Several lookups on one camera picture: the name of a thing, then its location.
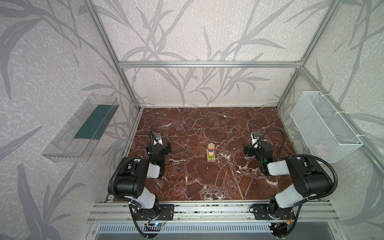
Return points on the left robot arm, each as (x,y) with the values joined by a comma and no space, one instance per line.
(128,183)

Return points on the pink object in basket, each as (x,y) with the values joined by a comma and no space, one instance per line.
(320,151)

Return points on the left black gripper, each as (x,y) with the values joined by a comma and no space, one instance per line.
(162,147)

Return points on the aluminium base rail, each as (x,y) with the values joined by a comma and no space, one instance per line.
(212,211)

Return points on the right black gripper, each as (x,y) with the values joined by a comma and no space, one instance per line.
(252,150)

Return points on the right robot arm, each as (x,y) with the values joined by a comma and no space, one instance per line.
(312,179)

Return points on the clear plastic wall bin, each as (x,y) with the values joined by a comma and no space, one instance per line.
(77,140)

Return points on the wood block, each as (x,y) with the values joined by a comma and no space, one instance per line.
(210,160)

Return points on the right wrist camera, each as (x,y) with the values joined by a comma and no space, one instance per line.
(255,138)

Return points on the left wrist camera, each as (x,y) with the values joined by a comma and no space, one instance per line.
(157,138)

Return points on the aluminium cage frame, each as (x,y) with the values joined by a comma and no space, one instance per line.
(299,66)

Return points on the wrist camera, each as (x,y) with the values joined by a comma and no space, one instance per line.
(157,138)
(255,138)

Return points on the white wire basket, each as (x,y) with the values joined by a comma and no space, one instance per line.
(321,124)

